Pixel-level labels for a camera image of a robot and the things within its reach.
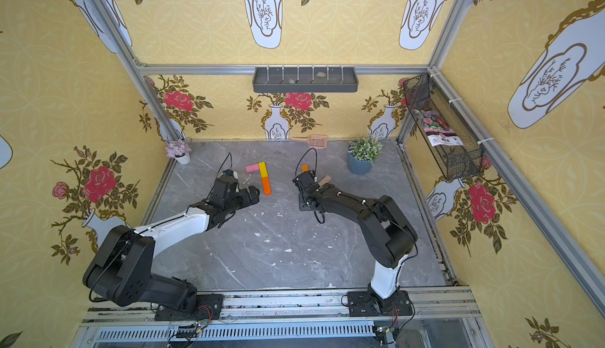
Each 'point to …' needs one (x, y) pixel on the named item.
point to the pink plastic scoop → (315, 141)
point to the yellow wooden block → (264, 173)
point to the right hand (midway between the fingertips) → (307, 203)
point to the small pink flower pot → (183, 159)
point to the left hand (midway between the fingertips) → (254, 193)
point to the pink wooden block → (252, 168)
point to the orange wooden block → (305, 168)
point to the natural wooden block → (326, 179)
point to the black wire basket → (458, 162)
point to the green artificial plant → (365, 148)
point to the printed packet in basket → (437, 130)
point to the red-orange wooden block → (266, 186)
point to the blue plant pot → (358, 167)
